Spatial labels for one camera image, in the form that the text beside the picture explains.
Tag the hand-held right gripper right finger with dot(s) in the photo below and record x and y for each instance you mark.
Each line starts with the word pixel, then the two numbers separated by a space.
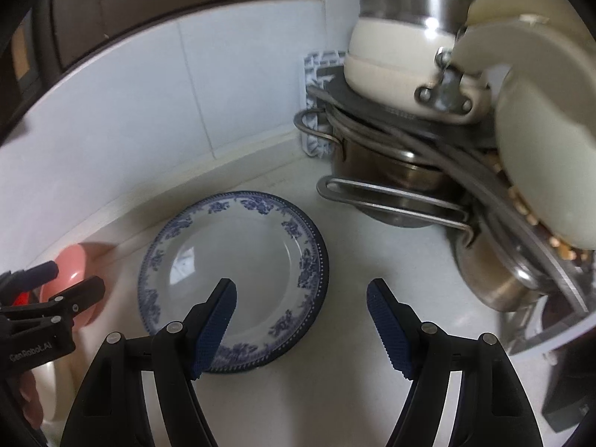
pixel 391 330

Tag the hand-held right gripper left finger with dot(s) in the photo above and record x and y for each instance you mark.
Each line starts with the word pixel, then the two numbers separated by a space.
pixel 214 330

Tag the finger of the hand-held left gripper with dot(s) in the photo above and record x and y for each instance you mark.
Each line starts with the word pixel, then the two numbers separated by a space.
pixel 42 271
pixel 84 291

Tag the pink bowl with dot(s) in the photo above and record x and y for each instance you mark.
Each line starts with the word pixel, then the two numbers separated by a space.
pixel 74 260

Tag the blue patterned white plate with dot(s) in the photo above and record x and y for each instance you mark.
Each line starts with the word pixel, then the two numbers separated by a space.
pixel 325 265
pixel 233 260

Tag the person's left hand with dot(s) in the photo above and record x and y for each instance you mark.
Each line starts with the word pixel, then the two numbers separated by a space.
pixel 28 400

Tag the small steel pot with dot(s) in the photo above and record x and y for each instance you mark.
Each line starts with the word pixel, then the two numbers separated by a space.
pixel 493 284

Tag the stacked steel pots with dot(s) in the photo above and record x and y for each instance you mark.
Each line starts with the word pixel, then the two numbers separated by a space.
pixel 368 107

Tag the cream kettle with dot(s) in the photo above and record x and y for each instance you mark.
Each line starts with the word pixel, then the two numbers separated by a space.
pixel 545 149

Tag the cream pot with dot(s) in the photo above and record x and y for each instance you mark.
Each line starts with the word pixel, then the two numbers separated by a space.
pixel 386 65

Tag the steel lidded pot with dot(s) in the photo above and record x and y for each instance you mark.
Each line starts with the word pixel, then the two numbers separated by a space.
pixel 405 0

